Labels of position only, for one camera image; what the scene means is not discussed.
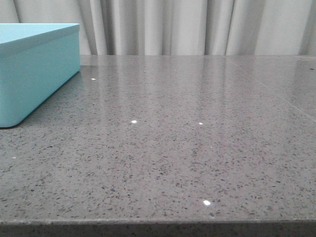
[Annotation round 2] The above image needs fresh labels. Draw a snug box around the light blue storage box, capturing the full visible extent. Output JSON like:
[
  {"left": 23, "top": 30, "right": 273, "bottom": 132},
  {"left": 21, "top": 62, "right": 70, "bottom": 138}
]
[{"left": 0, "top": 23, "right": 80, "bottom": 128}]

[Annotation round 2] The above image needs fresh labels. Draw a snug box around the grey curtain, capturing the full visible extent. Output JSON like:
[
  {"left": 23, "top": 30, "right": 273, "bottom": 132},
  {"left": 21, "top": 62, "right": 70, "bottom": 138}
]
[{"left": 0, "top": 0, "right": 316, "bottom": 55}]

